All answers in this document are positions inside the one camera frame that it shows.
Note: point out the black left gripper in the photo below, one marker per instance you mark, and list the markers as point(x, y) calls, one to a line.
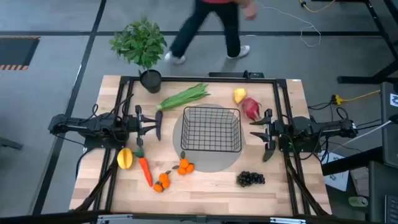
point(139, 137)

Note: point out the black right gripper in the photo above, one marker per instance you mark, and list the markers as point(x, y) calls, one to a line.
point(275, 130)

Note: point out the pink dragon fruit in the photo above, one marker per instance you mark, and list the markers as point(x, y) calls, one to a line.
point(250, 108)

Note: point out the yellow lemon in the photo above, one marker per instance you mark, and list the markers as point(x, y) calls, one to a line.
point(240, 95)

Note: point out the yellow starfruit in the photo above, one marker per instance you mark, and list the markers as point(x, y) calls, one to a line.
point(125, 158)

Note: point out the green bean bundle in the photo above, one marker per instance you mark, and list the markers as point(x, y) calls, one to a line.
point(183, 98)

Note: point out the orange carrot green top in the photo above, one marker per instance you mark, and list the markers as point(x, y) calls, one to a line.
point(145, 169)

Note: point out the black grape bunch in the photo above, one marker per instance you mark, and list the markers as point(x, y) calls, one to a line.
point(250, 179)

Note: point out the orange tangerine cluster with leaves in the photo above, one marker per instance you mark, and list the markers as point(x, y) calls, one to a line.
point(184, 165)
point(163, 180)

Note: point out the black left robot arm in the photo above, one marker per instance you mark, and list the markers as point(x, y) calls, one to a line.
point(81, 126)

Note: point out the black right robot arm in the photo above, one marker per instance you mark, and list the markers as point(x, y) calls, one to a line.
point(311, 129)

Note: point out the round grey mat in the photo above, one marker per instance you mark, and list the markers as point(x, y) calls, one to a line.
point(205, 161)

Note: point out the green potted plant black pot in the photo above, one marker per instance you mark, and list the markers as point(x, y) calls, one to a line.
point(140, 43)

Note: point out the white paper sheet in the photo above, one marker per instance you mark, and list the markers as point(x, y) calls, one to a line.
point(337, 179)

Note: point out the person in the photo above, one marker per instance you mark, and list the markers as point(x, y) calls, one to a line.
point(230, 28)

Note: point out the brown cardboard piece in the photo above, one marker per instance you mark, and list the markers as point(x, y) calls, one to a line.
point(360, 182)

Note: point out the green can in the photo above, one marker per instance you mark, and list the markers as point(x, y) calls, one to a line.
point(358, 201)

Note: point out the black computer case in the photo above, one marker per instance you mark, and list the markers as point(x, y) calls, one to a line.
point(390, 130)

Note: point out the black crossbeam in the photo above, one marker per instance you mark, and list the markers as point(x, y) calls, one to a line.
point(46, 217)

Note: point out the black cabinet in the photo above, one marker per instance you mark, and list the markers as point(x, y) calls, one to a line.
point(382, 193)

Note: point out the grey furniture foot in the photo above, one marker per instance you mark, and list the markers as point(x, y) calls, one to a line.
point(9, 143)

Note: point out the black floor mat striped edges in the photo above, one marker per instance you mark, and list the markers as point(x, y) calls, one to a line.
point(15, 51)

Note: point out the black bracket bar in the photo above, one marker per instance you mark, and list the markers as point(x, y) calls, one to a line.
point(233, 74)

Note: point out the black metal table frame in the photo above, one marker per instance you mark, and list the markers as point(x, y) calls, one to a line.
point(202, 79)

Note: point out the silver metal bracket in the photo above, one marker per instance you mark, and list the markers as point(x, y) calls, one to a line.
point(287, 221)
point(113, 217)

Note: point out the black desk leg frame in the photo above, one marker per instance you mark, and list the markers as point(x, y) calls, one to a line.
point(357, 80)

